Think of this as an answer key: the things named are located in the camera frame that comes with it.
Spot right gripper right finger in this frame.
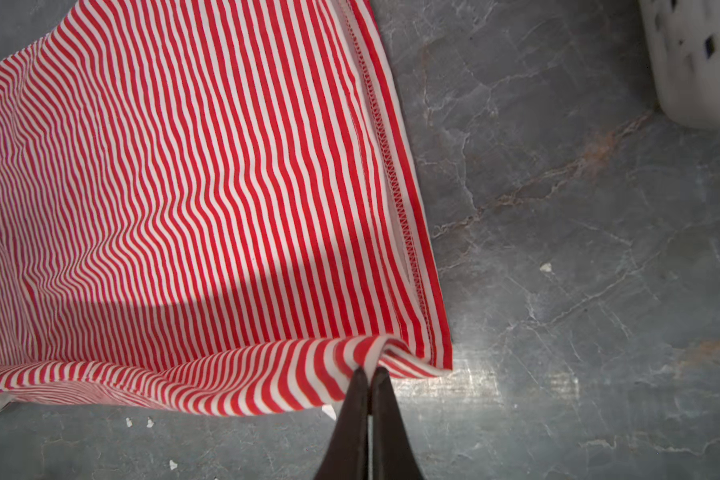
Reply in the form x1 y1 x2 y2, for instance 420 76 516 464
370 367 424 480

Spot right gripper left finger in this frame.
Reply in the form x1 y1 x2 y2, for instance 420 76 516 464
314 368 369 480

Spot red white striped tank top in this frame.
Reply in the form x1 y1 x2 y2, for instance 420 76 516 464
0 1 453 417

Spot white plastic basket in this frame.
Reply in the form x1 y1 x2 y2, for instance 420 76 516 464
639 0 720 129

